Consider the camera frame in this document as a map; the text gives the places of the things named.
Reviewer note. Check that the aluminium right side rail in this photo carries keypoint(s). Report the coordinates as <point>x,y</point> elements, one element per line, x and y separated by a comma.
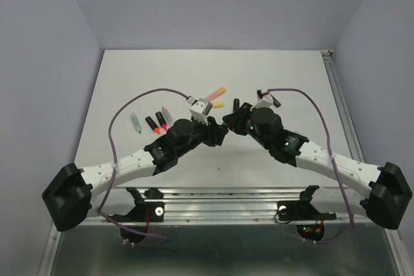
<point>343,110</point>

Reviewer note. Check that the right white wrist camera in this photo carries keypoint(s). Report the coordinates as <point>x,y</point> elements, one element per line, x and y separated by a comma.
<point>264,99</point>

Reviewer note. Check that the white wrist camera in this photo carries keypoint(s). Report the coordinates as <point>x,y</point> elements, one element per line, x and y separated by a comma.
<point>264,99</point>
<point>199,109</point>

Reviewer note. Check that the mint green clear highlighter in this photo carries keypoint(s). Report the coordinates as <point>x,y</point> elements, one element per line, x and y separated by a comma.
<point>136,124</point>

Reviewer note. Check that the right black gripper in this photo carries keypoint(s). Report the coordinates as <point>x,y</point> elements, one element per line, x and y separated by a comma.
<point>236,119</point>

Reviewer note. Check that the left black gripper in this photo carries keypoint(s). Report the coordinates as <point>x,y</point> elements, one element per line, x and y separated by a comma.
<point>214,132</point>

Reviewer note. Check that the purple cap black highlighter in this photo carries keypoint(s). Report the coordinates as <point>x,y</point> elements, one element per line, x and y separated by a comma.
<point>276,103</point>

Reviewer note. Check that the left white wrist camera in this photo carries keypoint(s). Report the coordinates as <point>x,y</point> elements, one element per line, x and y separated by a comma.
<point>199,109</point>

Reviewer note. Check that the orange black highlighter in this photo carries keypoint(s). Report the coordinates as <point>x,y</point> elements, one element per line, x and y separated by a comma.
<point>152,124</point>

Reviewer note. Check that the orange cap clear highlighter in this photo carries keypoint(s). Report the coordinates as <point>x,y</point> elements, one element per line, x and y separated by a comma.
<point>167,116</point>

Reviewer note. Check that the blue cap black highlighter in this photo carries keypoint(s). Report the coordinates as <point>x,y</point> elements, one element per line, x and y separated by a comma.
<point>236,104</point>

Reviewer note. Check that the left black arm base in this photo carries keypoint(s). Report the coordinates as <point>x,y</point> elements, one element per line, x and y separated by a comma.
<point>131,205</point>

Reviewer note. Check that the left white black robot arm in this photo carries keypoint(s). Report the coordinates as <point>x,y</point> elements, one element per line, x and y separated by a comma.
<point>69,198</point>

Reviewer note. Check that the yellow clear highlighter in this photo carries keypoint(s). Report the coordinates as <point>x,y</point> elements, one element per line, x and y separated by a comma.
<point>218,104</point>

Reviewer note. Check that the aluminium front rail frame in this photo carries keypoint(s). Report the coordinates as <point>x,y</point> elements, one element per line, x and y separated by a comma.
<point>229,206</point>

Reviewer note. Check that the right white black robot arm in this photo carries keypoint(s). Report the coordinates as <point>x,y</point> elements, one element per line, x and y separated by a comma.
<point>382,194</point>

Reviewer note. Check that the pink black highlighter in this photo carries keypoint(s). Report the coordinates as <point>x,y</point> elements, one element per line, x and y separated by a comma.
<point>161,120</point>

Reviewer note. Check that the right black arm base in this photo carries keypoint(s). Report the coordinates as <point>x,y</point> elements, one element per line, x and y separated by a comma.
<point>301,210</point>

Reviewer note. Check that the peach clear highlighter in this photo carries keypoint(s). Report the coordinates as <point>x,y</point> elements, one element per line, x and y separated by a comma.
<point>216,94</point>

